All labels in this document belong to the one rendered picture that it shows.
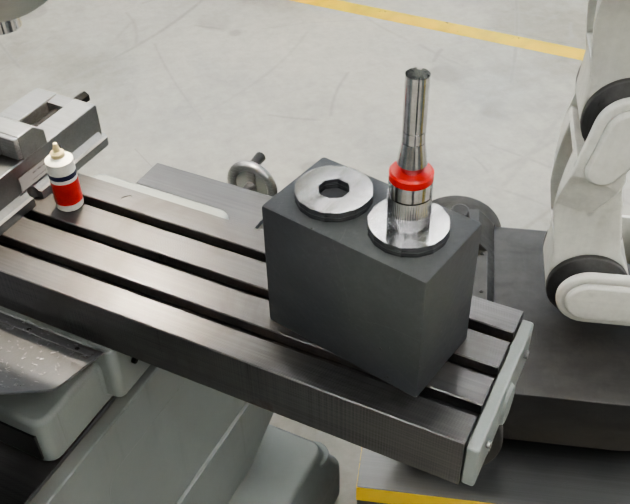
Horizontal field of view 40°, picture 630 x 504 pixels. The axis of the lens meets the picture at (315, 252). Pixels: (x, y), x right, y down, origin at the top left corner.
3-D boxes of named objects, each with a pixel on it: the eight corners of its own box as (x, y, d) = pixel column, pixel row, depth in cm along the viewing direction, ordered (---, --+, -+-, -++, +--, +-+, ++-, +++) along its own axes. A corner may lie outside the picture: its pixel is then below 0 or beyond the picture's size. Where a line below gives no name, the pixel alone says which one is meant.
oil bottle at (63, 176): (68, 193, 132) (52, 132, 125) (89, 200, 131) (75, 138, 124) (51, 208, 130) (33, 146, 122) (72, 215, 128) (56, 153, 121)
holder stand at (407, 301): (325, 267, 119) (323, 145, 106) (467, 337, 109) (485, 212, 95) (269, 320, 112) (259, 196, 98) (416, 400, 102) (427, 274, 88)
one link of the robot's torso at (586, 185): (612, 261, 172) (672, 40, 140) (623, 336, 157) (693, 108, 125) (531, 255, 174) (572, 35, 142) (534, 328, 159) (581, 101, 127)
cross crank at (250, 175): (240, 188, 191) (236, 144, 184) (288, 202, 187) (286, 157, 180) (202, 231, 181) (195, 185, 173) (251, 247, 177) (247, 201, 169)
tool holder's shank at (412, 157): (399, 158, 92) (404, 63, 84) (429, 162, 91) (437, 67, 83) (393, 176, 89) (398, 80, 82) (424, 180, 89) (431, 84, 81)
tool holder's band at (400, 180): (393, 161, 93) (393, 153, 92) (437, 167, 92) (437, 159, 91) (384, 187, 90) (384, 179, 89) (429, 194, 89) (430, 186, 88)
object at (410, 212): (391, 204, 97) (393, 161, 93) (433, 210, 96) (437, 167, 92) (382, 231, 93) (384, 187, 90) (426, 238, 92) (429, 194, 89)
